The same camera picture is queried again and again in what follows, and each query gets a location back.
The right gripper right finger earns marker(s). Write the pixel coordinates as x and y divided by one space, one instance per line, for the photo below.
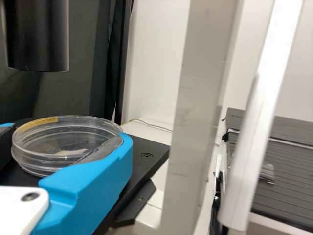
93 186

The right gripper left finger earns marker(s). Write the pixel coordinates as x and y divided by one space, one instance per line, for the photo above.
5 142

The petri dish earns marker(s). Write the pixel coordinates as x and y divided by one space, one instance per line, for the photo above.
56 137

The cream microscope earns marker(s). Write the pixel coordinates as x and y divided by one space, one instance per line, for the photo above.
193 122

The white pipette stand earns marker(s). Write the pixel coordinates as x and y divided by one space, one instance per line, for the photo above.
244 159

